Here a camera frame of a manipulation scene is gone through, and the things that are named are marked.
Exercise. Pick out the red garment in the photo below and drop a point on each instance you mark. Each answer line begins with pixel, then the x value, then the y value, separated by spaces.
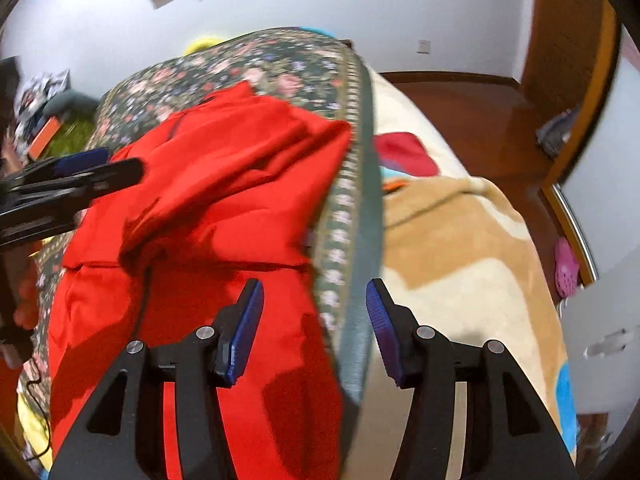
pixel 225 185

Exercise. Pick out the orange box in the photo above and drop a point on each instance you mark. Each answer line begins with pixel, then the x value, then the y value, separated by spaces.
pixel 45 135

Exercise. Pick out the green patterned cloth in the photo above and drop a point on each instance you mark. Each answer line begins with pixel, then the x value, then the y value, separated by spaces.
pixel 75 135

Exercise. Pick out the brown wooden wardrobe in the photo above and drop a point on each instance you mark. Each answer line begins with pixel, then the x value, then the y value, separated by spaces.
pixel 565 35

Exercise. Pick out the pink shoe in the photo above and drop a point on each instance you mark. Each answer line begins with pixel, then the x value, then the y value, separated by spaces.
pixel 567 265

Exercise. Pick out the pile of mixed clothes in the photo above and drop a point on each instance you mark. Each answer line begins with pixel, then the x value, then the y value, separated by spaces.
pixel 40 90

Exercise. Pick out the white wall outlet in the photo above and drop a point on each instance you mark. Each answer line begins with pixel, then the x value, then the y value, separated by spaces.
pixel 424 46

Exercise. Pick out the white flat panel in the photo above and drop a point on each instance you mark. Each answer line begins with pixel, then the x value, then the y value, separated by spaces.
pixel 600 370

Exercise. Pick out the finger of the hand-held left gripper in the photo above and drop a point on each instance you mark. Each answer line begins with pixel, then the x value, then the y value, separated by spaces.
pixel 82 161
pixel 117 174

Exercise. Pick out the yellow cloth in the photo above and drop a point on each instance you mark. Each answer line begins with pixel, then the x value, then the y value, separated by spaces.
pixel 35 425

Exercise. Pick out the grey pillow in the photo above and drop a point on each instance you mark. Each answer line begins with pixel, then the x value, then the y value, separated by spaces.
pixel 70 102

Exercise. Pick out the grey bag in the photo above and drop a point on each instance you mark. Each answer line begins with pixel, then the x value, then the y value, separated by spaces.
pixel 557 132

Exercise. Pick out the beige printed blanket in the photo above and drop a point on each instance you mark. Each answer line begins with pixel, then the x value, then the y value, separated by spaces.
pixel 450 260

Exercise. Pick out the person's left hand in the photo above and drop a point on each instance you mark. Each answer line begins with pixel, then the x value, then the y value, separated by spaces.
pixel 26 292

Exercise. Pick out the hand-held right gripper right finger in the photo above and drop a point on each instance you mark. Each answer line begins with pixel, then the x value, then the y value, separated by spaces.
pixel 382 325

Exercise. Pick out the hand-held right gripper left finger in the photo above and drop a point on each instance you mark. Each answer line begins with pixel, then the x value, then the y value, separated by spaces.
pixel 247 325

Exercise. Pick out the dark floral blanket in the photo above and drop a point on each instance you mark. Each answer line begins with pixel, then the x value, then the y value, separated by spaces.
pixel 280 60

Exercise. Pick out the yellow curved object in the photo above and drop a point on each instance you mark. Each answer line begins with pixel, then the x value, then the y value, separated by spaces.
pixel 200 44

